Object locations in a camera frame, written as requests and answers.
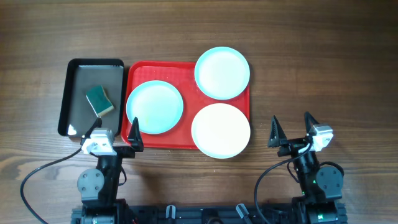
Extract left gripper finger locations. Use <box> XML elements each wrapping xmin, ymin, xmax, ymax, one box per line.
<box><xmin>82</xmin><ymin>118</ymin><xmax>102</xmax><ymax>139</ymax></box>
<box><xmin>127</xmin><ymin>117</ymin><xmax>144</xmax><ymax>152</ymax></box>

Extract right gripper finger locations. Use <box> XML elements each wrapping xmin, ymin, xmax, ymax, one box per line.
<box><xmin>304</xmin><ymin>111</ymin><xmax>319</xmax><ymax>133</ymax></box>
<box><xmin>267</xmin><ymin>115</ymin><xmax>287</xmax><ymax>147</ymax></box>

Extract green yellow sponge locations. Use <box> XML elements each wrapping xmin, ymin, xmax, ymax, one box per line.
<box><xmin>86</xmin><ymin>85</ymin><xmax>114</xmax><ymax>118</ymax></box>

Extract light blue plate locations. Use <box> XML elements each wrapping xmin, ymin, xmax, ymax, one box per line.
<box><xmin>126</xmin><ymin>80</ymin><xmax>184</xmax><ymax>134</ymax></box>
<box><xmin>194</xmin><ymin>47</ymin><xmax>251</xmax><ymax>100</ymax></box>

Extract white plate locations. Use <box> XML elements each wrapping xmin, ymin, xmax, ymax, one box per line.
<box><xmin>191</xmin><ymin>103</ymin><xmax>251</xmax><ymax>159</ymax></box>

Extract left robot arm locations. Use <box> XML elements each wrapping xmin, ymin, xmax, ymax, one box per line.
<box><xmin>71</xmin><ymin>118</ymin><xmax>144</xmax><ymax>224</ymax></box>

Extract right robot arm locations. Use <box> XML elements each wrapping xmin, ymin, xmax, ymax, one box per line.
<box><xmin>268</xmin><ymin>112</ymin><xmax>348</xmax><ymax>224</ymax></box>

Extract black metal tray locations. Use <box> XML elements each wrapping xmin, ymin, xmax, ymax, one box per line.
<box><xmin>58</xmin><ymin>58</ymin><xmax>127</xmax><ymax>138</ymax></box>

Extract red plastic tray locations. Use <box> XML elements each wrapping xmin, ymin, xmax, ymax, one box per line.
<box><xmin>123</xmin><ymin>60</ymin><xmax>250</xmax><ymax>150</ymax></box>

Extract light blue plate top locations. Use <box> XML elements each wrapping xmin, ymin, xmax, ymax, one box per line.
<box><xmin>194</xmin><ymin>47</ymin><xmax>251</xmax><ymax>100</ymax></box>

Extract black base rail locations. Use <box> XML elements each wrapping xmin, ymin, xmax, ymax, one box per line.
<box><xmin>70</xmin><ymin>203</ymin><xmax>346</xmax><ymax>224</ymax></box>

